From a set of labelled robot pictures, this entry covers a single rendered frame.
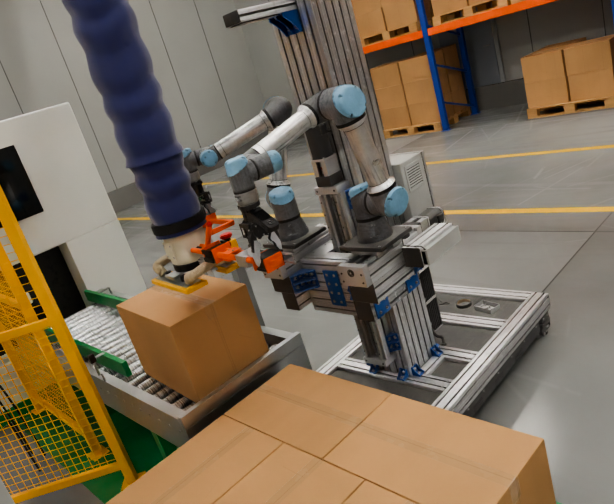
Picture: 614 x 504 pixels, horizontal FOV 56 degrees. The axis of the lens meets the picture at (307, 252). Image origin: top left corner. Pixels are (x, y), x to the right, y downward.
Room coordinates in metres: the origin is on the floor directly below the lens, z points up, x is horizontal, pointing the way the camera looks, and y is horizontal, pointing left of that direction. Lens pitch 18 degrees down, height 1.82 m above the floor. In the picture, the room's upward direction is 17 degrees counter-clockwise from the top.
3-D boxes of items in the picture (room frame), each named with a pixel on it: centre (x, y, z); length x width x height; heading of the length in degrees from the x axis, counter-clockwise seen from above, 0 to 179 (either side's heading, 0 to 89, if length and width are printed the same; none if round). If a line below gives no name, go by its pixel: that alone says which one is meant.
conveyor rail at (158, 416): (3.02, 1.41, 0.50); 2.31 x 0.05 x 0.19; 39
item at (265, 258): (1.87, 0.14, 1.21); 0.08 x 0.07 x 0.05; 34
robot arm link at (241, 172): (1.88, 0.13, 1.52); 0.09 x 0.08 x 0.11; 120
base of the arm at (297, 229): (2.66, 0.04, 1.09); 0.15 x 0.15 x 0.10
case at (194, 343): (2.58, 0.64, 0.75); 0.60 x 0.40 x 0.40; 35
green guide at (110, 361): (3.33, 1.59, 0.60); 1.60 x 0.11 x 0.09; 39
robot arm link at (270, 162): (1.95, 0.06, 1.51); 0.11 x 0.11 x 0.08; 30
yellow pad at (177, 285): (2.31, 0.55, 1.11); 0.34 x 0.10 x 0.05; 34
